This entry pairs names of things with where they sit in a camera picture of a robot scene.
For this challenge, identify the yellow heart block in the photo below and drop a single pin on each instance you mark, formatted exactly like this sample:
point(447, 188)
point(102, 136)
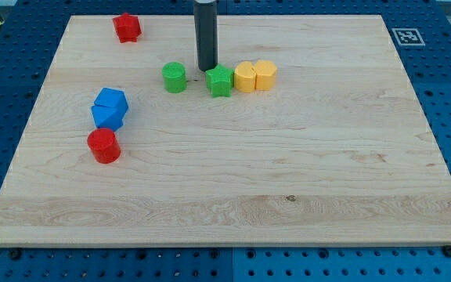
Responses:
point(245, 77)

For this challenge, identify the blue triangle block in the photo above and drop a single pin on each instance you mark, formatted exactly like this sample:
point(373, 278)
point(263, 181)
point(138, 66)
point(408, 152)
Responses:
point(107, 117)

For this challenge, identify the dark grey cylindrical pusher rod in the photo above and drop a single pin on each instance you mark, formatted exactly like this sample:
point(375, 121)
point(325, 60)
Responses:
point(205, 19)

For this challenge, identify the red star block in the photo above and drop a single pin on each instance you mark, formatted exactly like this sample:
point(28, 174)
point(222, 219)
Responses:
point(127, 27)

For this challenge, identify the red cylinder block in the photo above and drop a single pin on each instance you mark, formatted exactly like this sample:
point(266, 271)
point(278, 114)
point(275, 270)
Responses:
point(104, 145)

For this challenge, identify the light wooden board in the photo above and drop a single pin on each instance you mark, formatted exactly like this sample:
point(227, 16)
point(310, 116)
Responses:
point(337, 154)

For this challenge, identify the blue cube block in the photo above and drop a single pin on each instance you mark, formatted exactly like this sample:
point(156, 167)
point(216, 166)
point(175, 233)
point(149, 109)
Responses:
point(112, 98)

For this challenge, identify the green star block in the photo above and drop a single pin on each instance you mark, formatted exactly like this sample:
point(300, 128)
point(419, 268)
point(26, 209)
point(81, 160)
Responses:
point(219, 81)

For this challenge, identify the yellow hexagon block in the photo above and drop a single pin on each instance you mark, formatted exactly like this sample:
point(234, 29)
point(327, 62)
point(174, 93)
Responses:
point(266, 72)

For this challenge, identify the green cylinder block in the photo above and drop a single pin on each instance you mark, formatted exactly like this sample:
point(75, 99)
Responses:
point(174, 76)

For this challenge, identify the white fiducial marker tag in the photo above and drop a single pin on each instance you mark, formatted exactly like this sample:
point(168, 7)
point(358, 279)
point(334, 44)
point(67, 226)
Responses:
point(408, 37)

